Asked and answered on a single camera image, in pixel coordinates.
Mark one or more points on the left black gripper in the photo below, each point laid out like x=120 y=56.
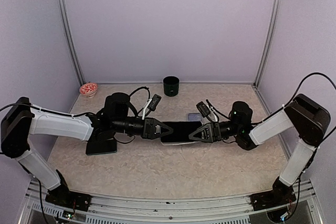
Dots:
x=149 y=127

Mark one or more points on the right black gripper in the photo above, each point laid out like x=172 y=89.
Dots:
x=211 y=134

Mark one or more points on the black phone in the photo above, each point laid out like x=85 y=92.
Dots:
x=181 y=131
x=101 y=147

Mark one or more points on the clear phone case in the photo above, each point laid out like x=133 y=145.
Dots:
x=178 y=143

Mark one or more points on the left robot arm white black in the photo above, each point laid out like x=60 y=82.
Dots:
x=24 y=119

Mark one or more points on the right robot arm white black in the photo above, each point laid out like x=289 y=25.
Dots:
x=301 y=117

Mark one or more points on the lavender phone case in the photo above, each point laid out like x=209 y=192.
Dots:
x=194 y=117

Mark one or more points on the black phone bottom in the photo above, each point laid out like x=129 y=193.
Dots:
x=101 y=147

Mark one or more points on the dark green mug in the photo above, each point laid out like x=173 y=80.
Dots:
x=171 y=86

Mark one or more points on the red white patterned bowl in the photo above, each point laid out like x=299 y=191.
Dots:
x=88 y=90

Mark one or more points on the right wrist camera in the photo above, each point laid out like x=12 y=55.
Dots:
x=207 y=112

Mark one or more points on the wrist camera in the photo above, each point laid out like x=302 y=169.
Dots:
x=207 y=112
x=151 y=105

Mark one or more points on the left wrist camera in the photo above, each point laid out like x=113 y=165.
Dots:
x=151 y=105

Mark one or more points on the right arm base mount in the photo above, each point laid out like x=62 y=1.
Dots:
x=268 y=199

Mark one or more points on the front aluminium rail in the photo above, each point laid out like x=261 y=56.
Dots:
x=241 y=208

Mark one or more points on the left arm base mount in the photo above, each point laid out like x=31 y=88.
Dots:
x=72 y=200

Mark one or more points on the left aluminium frame post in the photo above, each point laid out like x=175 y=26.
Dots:
x=70 y=42

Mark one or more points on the aluminium frame post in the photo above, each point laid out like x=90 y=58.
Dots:
x=70 y=42
x=267 y=45

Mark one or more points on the right aluminium frame post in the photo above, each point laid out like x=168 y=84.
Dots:
x=267 y=45

